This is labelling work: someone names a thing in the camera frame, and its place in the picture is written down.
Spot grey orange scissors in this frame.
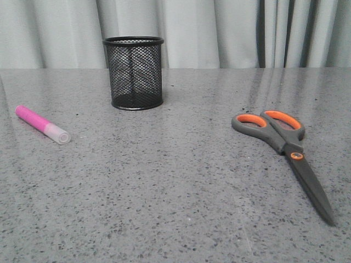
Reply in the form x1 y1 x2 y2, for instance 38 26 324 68
231 110 335 226

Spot pink marker pen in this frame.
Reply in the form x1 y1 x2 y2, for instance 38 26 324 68
15 105 71 145

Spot grey curtain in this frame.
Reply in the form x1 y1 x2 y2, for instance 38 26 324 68
1 1 350 68

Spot black mesh pen cup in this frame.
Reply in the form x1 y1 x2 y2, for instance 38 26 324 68
103 36 164 110

